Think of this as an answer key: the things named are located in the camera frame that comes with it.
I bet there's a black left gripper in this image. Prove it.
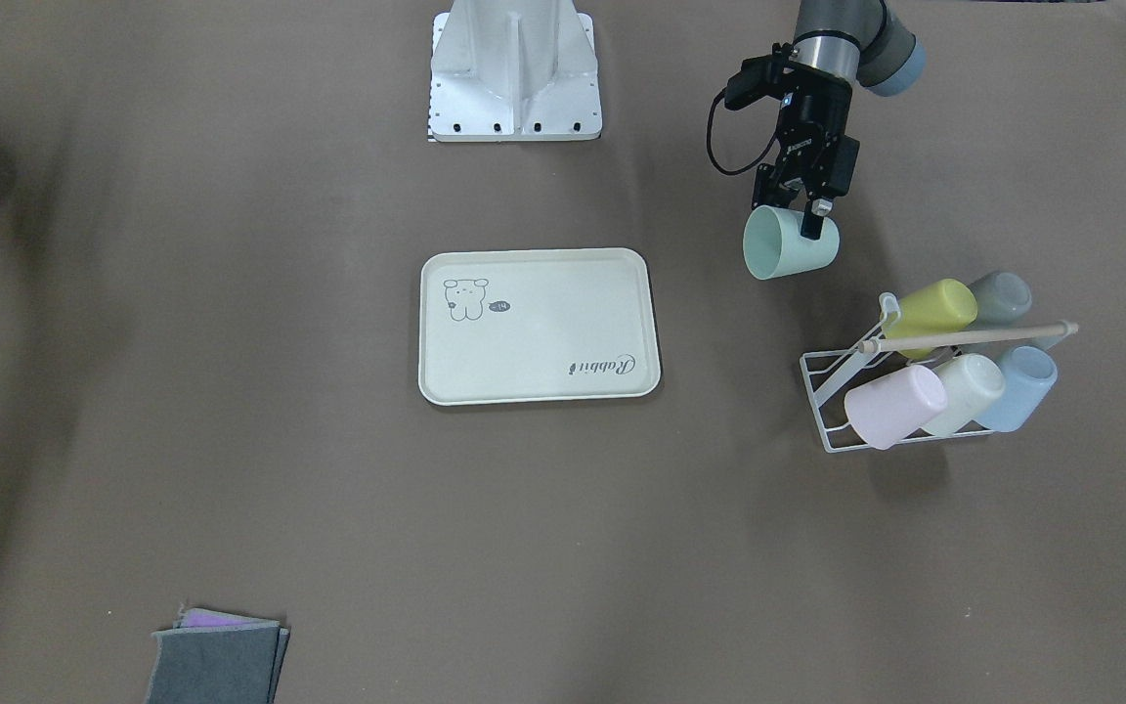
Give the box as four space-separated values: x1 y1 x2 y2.
751 66 861 241

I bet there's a folded grey cloth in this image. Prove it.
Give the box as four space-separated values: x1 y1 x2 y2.
144 607 291 703

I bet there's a pink cup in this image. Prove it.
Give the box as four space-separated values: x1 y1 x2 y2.
845 366 948 451

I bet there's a green cup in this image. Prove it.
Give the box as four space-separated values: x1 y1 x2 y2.
742 205 841 280

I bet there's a white wire cup rack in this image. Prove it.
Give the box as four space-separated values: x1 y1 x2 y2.
799 292 989 454

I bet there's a white rabbit tray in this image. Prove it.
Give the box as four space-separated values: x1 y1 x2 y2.
418 246 662 407

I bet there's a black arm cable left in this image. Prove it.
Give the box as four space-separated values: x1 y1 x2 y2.
706 88 781 179

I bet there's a grey cup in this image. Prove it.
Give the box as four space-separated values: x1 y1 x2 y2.
966 269 1033 330

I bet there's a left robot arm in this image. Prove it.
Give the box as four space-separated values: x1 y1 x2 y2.
757 1 926 240

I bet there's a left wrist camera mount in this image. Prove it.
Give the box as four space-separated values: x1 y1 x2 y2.
722 43 796 112

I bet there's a yellow cup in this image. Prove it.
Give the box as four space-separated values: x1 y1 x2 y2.
882 278 978 339

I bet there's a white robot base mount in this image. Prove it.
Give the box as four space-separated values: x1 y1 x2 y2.
426 1 604 143

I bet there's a light blue cup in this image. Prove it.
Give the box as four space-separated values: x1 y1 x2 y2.
974 346 1058 433

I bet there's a wooden rack handle rod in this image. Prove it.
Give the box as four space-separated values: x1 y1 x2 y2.
856 321 1080 355

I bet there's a cream white cup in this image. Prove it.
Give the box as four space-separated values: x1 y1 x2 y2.
921 353 1006 436

